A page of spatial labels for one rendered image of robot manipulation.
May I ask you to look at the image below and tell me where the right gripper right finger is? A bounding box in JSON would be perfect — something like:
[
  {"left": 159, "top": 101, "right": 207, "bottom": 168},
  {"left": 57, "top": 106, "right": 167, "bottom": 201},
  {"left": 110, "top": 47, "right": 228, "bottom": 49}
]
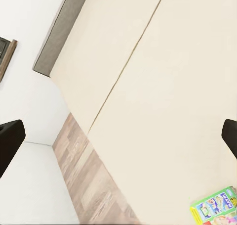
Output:
[{"left": 221, "top": 119, "right": 237, "bottom": 159}]

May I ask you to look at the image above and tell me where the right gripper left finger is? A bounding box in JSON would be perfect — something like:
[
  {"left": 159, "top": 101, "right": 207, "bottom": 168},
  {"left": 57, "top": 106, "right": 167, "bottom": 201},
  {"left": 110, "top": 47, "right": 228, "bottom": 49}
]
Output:
[{"left": 0, "top": 119, "right": 26, "bottom": 178}]

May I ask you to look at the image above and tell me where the board game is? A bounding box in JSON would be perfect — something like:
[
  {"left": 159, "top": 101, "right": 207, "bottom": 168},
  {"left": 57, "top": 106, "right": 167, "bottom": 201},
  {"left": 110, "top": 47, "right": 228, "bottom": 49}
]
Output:
[{"left": 189, "top": 186, "right": 237, "bottom": 225}]

